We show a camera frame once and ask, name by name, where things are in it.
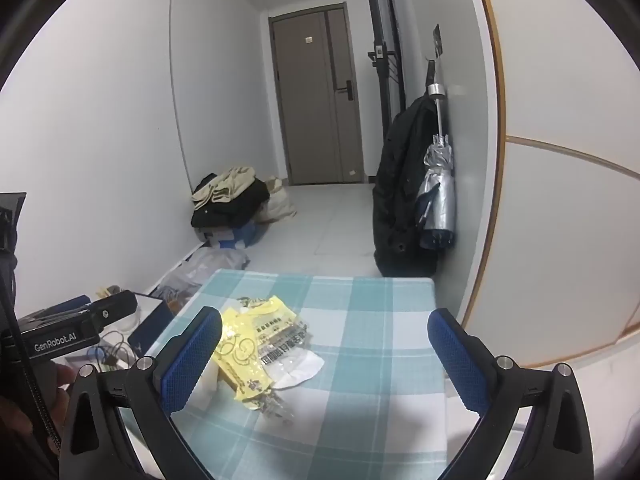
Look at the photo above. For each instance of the silver folding umbrella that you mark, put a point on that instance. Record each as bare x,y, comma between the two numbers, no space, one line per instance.
440,200

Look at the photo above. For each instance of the person's left hand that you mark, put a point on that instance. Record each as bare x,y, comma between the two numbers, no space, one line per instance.
61,384

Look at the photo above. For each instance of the black clothing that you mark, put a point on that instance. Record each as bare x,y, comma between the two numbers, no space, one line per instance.
230,210

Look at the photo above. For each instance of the grey plastic bag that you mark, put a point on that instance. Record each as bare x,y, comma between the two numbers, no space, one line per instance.
210,265

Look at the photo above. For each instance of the grey door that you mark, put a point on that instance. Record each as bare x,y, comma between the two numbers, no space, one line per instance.
305,110

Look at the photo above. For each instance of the navy white shoebox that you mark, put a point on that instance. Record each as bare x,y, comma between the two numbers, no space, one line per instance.
152,322

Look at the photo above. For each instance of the blue cardboard box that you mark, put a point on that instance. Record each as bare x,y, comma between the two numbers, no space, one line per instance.
240,237

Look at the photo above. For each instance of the black door latch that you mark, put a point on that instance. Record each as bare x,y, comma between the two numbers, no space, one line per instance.
378,53

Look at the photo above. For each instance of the square wall hook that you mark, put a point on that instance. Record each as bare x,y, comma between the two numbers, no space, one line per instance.
437,40

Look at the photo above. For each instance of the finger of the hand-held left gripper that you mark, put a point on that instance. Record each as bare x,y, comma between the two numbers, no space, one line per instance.
117,310
70,303

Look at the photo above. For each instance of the clear plastic wrapper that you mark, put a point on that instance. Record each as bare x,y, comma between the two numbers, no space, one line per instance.
275,405

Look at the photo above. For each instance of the white tissue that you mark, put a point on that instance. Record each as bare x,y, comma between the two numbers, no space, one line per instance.
300,370

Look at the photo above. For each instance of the black backpack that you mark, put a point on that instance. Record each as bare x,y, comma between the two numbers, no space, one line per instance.
400,185

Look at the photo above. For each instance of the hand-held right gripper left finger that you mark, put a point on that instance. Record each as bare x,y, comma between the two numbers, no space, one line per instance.
192,355

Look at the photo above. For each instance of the beige tote bag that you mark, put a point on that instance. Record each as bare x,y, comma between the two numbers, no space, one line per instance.
277,205

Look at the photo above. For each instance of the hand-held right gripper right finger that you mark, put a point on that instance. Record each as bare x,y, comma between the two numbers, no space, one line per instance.
457,355

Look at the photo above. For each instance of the yellow snack packet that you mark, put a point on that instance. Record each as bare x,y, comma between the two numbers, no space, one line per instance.
240,350

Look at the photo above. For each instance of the black framed glass door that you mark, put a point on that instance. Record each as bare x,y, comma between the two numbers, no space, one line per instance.
382,20

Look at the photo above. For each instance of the white wardrobe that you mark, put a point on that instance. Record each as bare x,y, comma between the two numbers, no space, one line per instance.
560,240

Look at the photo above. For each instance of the beige clothing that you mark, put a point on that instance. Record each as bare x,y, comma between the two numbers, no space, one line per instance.
225,185

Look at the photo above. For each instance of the teal checkered tablecloth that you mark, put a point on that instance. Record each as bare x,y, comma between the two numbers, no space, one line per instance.
360,320

